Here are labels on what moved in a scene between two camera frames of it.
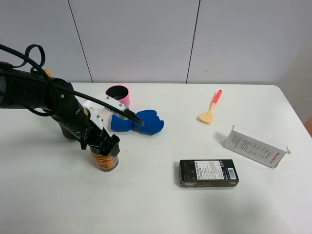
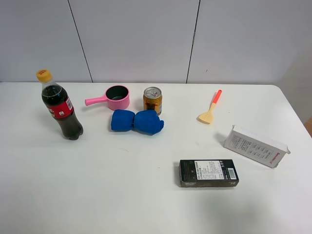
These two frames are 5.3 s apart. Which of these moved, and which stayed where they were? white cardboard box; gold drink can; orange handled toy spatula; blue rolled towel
Moved: gold drink can
Stayed: white cardboard box; orange handled toy spatula; blue rolled towel
